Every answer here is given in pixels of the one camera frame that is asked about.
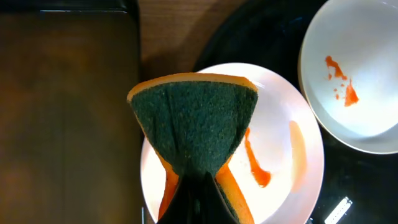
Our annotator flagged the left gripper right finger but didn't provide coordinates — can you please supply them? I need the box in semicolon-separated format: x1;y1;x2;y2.
198;172;238;224

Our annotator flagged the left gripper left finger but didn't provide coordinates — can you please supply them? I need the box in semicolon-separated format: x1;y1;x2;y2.
157;175;199;224

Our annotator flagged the white plate with ketchup streak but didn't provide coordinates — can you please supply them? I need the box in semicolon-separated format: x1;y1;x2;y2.
140;62;325;224

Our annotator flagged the green and orange sponge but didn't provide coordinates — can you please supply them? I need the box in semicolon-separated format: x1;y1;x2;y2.
127;73;258;223

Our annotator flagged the cream plate with ketchup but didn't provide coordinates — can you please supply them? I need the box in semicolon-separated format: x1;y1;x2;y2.
298;0;397;154

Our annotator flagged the round black serving tray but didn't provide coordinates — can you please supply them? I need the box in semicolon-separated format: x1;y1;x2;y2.
193;0;397;223

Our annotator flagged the black rectangular water tray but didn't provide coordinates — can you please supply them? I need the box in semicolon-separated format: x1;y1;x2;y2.
1;0;143;224

